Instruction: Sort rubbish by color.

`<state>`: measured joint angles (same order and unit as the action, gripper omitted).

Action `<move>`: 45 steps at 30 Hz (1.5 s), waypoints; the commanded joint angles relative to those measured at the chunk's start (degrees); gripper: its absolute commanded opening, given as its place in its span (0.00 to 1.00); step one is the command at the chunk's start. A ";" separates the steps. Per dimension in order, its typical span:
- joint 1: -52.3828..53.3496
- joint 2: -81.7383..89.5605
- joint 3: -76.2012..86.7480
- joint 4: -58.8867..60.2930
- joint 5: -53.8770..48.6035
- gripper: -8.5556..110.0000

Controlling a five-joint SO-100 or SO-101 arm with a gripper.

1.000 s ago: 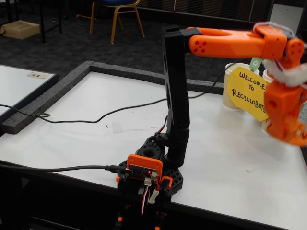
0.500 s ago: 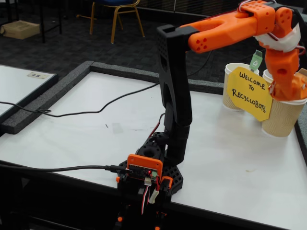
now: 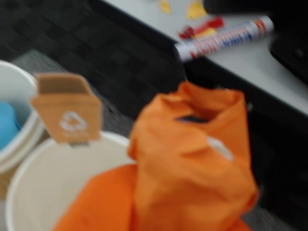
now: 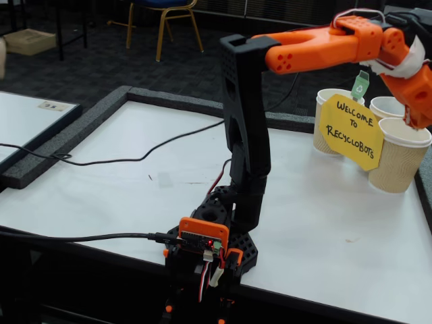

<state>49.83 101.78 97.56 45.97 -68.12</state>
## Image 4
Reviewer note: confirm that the orange framed controller board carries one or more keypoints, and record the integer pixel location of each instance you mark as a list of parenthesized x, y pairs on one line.
[(202, 233)]

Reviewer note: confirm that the black framed white table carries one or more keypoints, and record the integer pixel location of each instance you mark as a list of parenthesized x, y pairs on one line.
[(20, 118)]

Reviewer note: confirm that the small paper label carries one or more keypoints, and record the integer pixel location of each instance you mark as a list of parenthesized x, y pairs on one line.
[(52, 106)]

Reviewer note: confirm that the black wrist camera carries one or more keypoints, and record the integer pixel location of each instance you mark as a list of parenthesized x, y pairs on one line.
[(415, 20)]

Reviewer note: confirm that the cardboard box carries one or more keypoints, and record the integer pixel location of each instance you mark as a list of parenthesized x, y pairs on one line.
[(30, 42)]

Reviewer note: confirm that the yellow handwritten welcome sign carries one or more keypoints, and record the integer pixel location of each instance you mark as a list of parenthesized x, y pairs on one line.
[(347, 141)]

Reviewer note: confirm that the black metal table legs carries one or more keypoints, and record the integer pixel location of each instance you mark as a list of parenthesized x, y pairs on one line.
[(60, 33)]

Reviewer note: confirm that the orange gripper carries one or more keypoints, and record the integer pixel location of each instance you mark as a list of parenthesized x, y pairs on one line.
[(419, 114)]

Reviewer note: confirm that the short dark grey foam strip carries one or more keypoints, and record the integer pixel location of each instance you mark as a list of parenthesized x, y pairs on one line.
[(293, 119)]

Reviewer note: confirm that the ribbed brown paper cup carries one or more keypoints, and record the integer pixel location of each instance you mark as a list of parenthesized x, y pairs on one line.
[(384, 108), (395, 168), (324, 145)]

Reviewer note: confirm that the black and orange robot arm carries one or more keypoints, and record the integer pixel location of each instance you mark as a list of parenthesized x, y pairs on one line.
[(246, 118)]

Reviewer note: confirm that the green recycling bin sign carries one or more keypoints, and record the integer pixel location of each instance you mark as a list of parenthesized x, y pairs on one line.
[(359, 88)]

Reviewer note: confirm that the gold framed blue chair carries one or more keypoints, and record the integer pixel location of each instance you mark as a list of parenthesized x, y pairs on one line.
[(162, 2)]

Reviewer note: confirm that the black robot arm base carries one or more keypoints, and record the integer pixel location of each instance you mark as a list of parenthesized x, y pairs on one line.
[(243, 249)]

